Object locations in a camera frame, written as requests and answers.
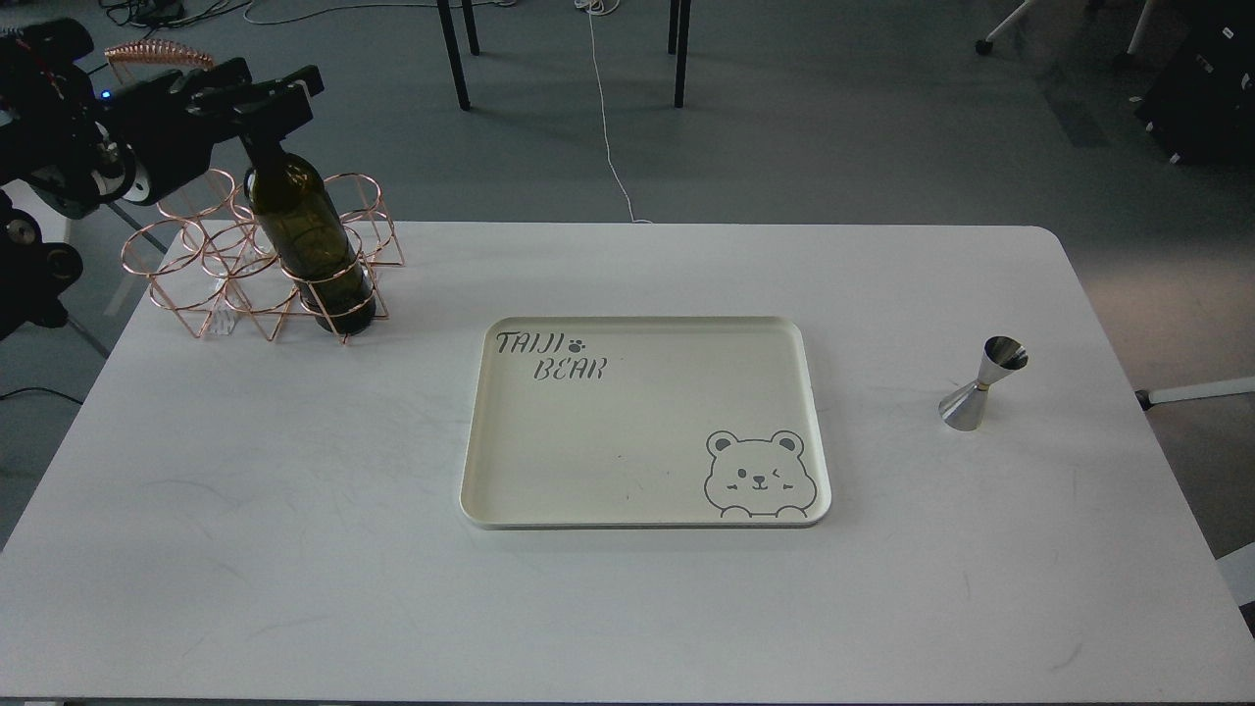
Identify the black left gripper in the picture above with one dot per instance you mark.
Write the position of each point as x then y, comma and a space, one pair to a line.
161, 132

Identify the dark green wine bottle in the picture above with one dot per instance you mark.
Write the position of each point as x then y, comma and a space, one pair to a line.
289, 200

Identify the steel double jigger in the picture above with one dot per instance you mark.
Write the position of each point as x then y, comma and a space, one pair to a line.
964, 409

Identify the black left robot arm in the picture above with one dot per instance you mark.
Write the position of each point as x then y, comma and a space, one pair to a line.
80, 149

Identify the black table leg left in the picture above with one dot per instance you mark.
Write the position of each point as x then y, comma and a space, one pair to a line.
453, 45

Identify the black table leg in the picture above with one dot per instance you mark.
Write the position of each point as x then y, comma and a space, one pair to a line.
453, 45
678, 40

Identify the black table leg right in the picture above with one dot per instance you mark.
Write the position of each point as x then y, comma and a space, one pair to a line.
678, 40

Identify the cream bear serving tray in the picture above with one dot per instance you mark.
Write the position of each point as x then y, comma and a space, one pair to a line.
644, 422

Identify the white chair base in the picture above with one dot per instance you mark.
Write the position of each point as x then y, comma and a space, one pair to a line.
1051, 18

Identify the black equipment case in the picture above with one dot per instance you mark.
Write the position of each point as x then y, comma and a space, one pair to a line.
1201, 106

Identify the copper wire bottle rack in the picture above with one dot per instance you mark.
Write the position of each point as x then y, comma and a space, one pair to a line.
228, 270

